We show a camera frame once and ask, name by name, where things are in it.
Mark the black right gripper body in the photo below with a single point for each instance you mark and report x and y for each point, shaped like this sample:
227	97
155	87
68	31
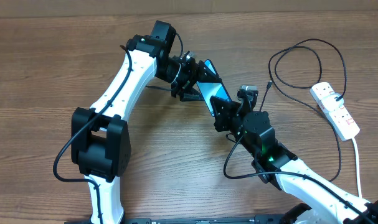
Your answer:
235	129

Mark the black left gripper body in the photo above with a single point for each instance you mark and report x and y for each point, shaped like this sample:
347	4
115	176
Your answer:
188	74

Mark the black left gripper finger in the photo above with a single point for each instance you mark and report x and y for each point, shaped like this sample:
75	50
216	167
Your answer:
190	95
207	73

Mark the blue Galaxy smartphone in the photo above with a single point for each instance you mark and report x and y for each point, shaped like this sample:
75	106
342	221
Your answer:
212	89

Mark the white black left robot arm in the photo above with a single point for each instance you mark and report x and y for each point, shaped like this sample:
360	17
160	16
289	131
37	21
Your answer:
100	141

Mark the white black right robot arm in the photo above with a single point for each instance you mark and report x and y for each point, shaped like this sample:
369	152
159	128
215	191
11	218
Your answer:
322	201

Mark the white charger plug adapter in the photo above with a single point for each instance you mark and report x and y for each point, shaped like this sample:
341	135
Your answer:
331	102

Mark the white power strip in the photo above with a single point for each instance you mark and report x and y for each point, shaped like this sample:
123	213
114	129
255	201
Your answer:
342	121

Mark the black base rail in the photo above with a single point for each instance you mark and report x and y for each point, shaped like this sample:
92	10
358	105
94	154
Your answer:
257	219

